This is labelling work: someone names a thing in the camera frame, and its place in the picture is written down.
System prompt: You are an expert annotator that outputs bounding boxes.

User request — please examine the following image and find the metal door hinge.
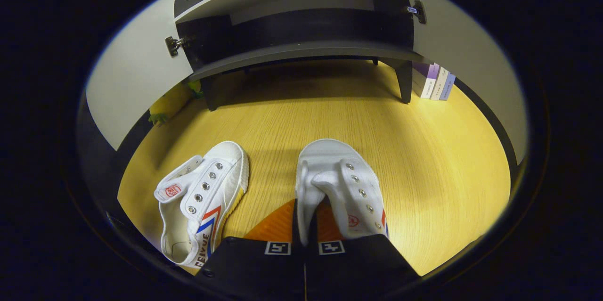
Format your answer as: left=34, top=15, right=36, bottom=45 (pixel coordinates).
left=406, top=0, right=427, bottom=24
left=165, top=36, right=191, bottom=57

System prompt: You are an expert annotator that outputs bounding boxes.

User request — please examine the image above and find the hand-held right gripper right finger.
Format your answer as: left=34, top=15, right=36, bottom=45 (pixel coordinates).
left=304, top=202, right=420, bottom=301

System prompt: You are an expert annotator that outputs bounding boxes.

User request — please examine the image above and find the white shoe cabinet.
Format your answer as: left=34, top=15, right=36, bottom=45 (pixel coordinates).
left=173, top=0, right=427, bottom=112

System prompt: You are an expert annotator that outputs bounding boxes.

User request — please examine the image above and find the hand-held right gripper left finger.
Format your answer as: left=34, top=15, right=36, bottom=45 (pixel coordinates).
left=196, top=199, right=304, bottom=301

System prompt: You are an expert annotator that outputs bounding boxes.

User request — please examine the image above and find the yellow and green plush toy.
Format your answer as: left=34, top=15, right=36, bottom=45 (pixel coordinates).
left=148, top=80, right=203, bottom=126

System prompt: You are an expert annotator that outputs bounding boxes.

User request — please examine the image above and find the white canvas shoe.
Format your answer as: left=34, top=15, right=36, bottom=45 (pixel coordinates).
left=295, top=138, right=390, bottom=247
left=154, top=141, right=249, bottom=268

